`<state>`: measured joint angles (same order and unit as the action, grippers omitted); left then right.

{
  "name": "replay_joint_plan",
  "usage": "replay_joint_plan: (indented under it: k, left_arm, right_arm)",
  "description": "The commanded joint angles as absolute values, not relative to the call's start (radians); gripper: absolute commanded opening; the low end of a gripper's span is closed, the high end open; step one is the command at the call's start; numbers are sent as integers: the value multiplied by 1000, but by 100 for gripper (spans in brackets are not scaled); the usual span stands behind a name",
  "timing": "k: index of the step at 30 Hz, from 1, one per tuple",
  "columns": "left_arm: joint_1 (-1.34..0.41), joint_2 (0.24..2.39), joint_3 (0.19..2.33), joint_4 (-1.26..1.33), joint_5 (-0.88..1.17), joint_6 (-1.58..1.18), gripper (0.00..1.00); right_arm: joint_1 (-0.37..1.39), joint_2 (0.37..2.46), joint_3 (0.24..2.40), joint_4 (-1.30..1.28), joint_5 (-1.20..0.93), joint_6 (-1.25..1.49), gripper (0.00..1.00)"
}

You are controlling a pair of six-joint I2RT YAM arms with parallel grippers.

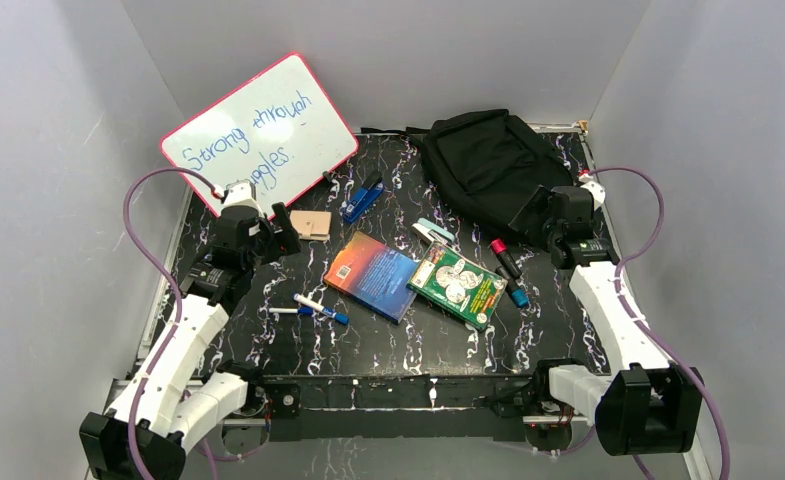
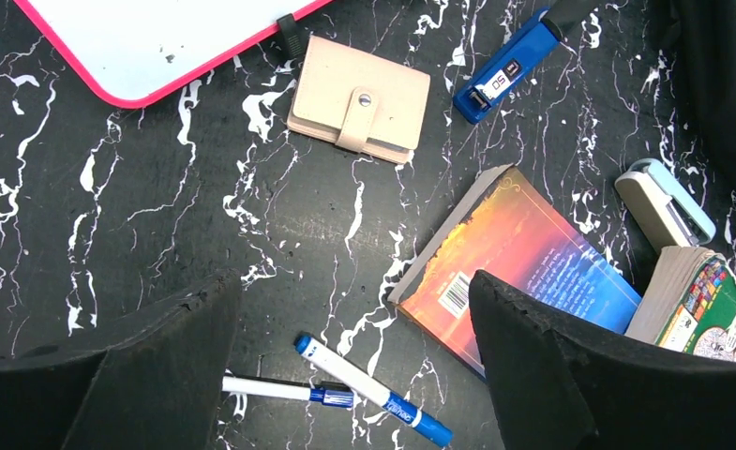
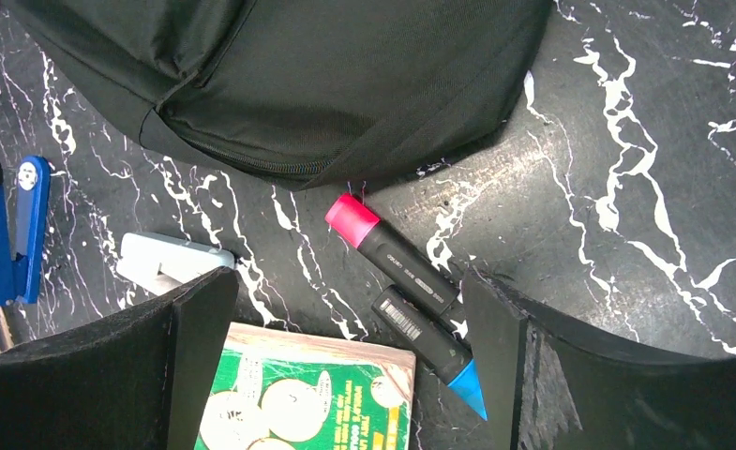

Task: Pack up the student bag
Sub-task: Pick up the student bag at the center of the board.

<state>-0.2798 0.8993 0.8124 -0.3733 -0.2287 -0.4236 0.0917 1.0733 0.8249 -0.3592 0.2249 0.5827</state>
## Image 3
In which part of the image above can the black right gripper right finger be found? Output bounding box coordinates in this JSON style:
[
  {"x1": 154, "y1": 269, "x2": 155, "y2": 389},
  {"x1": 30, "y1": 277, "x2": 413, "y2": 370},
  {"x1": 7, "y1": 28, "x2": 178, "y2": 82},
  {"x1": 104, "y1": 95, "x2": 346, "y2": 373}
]
[{"x1": 461, "y1": 269, "x2": 736, "y2": 449}]

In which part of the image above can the black student backpack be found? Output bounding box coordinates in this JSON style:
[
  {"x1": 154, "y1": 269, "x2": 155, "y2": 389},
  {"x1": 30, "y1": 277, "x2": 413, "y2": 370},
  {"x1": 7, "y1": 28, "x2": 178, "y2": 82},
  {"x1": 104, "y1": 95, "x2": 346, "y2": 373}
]
[{"x1": 6, "y1": 1, "x2": 551, "y2": 189}]

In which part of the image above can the pink capped black highlighter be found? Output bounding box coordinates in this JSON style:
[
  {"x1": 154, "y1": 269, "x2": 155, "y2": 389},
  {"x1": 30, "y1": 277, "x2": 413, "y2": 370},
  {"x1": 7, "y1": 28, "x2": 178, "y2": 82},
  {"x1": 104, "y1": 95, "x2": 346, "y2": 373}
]
[{"x1": 325, "y1": 194, "x2": 466, "y2": 331}]

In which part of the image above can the green comic paperback book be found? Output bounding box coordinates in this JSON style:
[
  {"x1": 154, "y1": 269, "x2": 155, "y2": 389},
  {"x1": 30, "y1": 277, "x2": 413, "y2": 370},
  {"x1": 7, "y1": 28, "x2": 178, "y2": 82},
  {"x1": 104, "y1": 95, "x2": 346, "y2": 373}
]
[{"x1": 195, "y1": 322, "x2": 416, "y2": 450}]

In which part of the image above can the blue stapler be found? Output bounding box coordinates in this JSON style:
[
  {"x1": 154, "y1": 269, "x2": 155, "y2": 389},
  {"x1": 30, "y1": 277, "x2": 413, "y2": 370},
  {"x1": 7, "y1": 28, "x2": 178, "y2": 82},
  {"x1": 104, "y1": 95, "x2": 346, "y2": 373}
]
[{"x1": 0, "y1": 156, "x2": 51, "y2": 307}]

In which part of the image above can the white eraser block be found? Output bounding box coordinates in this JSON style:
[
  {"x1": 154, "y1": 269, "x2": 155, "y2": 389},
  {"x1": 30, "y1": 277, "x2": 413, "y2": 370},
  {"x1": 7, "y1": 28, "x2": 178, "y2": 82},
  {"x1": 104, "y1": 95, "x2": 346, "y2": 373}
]
[{"x1": 115, "y1": 232, "x2": 235, "y2": 296}]

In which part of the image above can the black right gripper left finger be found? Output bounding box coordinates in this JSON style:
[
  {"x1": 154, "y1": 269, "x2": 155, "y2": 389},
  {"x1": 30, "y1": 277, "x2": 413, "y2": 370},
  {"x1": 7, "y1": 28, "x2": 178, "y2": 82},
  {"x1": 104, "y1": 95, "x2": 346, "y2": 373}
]
[{"x1": 0, "y1": 267, "x2": 239, "y2": 449}]

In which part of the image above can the blue capped black highlighter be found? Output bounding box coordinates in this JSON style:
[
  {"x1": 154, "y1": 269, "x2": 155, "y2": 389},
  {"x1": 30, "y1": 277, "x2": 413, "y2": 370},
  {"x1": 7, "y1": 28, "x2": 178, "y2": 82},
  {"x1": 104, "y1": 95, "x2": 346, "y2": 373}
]
[{"x1": 371, "y1": 286, "x2": 488, "y2": 420}]

